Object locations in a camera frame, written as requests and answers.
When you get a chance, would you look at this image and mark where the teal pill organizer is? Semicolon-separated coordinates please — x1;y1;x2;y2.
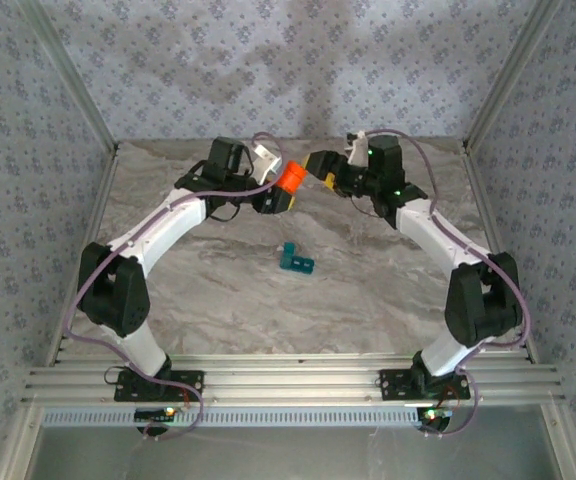
277;241;318;276

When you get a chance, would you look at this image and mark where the small circuit board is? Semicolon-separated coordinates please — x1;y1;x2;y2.
134;407;177;422
416;407;454;422

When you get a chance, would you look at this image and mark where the grey metal panel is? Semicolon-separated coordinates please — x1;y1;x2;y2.
32;427;562;480

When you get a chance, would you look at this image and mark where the aluminium corner post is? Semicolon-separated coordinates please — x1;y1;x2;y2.
461;0;565;151
17;0;120;151

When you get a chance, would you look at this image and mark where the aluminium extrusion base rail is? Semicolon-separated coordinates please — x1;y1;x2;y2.
21;353;567;407

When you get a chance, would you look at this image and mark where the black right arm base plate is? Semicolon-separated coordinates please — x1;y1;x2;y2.
378;368;471;401

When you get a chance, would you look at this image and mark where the grey slotted cable duct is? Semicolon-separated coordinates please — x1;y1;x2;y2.
41;409;422;429

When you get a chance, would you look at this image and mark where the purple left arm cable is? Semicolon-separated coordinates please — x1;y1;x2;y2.
64;131;284;441

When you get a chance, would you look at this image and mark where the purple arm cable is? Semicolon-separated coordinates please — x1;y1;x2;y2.
365;128;529;440
64;131;284;441

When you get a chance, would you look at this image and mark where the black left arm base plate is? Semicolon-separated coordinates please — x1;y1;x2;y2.
112;368;206;404

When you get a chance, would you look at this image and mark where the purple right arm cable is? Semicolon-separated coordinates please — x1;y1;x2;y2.
365;128;529;440

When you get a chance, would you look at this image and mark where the aluminium frame leg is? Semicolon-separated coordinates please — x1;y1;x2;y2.
537;404;576;480
0;404;44;480

